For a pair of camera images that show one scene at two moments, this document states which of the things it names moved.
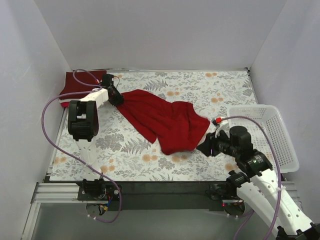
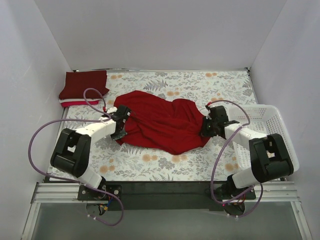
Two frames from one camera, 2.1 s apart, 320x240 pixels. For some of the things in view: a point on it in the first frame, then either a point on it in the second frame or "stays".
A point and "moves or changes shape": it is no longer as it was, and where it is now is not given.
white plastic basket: (287, 160) stays
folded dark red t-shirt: (72, 85) stays
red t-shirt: (177, 126) moves or changes shape
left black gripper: (115, 96) to (120, 131)
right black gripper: (213, 144) to (206, 128)
